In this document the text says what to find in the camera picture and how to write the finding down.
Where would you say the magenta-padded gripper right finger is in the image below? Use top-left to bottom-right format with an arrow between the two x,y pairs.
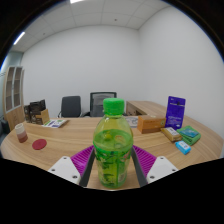
131,144 -> 180,188

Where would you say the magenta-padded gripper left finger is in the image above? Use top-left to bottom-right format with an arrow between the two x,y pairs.
47,145 -> 97,188

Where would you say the green drink bottle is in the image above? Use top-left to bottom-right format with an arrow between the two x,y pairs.
92,97 -> 135,190

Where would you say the small tan box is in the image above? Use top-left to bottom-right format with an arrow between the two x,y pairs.
160,126 -> 183,143

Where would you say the orange cardboard box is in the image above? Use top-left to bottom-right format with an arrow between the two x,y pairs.
137,114 -> 167,135

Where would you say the small light blue box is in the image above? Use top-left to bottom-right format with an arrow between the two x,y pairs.
174,140 -> 192,156

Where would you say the round white patterned disc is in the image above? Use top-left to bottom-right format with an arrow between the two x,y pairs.
128,115 -> 139,128

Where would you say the flat round red coaster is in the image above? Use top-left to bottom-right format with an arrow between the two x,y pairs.
31,138 -> 48,151

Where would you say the flat green box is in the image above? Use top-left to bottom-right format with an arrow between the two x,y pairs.
176,125 -> 202,146

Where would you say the wooden side desk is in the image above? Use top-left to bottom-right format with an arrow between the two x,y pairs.
125,100 -> 168,118

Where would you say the dark padded office chair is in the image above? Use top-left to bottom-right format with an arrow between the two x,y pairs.
58,95 -> 83,119

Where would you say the upright purple box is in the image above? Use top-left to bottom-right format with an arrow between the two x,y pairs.
164,95 -> 187,131

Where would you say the black mesh office chair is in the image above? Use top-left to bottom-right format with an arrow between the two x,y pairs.
82,91 -> 118,118

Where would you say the brown box with tan end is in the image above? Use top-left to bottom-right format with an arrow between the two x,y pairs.
31,108 -> 51,126

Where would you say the pink and white ribbed cup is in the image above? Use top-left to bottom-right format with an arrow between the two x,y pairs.
14,122 -> 29,144

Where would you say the long dark brown box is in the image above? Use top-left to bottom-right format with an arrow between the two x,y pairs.
29,99 -> 47,116

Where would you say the small dark brown box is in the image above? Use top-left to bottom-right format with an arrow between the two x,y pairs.
23,104 -> 33,124

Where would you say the black leather armchair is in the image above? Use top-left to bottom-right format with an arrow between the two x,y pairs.
0,117 -> 11,135

